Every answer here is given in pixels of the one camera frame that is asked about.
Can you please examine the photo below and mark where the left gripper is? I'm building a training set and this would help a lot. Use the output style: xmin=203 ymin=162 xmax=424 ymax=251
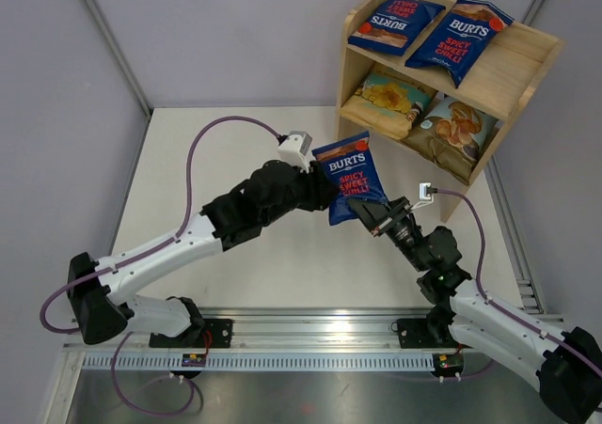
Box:
xmin=261 ymin=158 xmax=340 ymax=228

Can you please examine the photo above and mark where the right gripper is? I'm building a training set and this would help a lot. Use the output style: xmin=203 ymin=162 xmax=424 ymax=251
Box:
xmin=348 ymin=196 xmax=428 ymax=272

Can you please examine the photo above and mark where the blue Burts bag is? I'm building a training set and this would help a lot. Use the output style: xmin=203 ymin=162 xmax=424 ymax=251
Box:
xmin=348 ymin=0 xmax=446 ymax=56
xmin=312 ymin=131 xmax=388 ymax=226
xmin=404 ymin=0 xmax=514 ymax=88

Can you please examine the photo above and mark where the tan kettle chips bag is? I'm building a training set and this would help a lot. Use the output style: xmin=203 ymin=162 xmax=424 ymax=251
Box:
xmin=341 ymin=64 xmax=437 ymax=140

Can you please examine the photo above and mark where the light blue cassava chips bag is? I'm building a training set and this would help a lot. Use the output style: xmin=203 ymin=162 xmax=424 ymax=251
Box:
xmin=403 ymin=96 xmax=498 ymax=184

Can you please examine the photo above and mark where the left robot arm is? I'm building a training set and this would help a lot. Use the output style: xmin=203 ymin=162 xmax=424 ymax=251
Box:
xmin=67 ymin=160 xmax=339 ymax=348

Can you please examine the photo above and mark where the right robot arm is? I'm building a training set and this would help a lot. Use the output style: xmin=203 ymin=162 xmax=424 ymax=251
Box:
xmin=348 ymin=197 xmax=601 ymax=423

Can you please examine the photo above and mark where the wooden two-tier shelf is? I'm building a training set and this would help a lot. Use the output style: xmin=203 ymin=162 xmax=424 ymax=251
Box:
xmin=336 ymin=0 xmax=563 ymax=195

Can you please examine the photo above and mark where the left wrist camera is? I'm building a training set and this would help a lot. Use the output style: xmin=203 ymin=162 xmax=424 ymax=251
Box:
xmin=277 ymin=131 xmax=312 ymax=173

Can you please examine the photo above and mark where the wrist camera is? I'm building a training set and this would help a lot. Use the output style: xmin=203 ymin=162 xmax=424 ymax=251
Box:
xmin=410 ymin=182 xmax=437 ymax=211
xmin=277 ymin=131 xmax=312 ymax=173

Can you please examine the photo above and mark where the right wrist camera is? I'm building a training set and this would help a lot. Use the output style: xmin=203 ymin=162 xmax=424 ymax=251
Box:
xmin=410 ymin=182 xmax=437 ymax=211

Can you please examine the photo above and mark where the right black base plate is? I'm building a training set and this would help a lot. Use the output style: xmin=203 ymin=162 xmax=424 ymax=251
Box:
xmin=392 ymin=317 xmax=459 ymax=349

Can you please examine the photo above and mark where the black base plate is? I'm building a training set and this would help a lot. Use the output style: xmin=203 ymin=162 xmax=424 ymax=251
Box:
xmin=149 ymin=319 xmax=233 ymax=349
xmin=392 ymin=317 xmax=459 ymax=349

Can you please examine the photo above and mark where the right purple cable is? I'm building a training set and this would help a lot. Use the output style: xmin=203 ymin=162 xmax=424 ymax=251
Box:
xmin=435 ymin=187 xmax=602 ymax=383

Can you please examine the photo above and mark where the aluminium mounting rail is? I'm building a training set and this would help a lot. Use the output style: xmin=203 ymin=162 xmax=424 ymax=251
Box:
xmin=63 ymin=306 xmax=573 ymax=350

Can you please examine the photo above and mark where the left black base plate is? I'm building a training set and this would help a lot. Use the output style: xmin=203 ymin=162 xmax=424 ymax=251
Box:
xmin=149 ymin=319 xmax=233 ymax=349

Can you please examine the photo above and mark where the white slotted cable duct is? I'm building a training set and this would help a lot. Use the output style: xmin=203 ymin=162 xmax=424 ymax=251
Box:
xmin=83 ymin=352 xmax=435 ymax=372

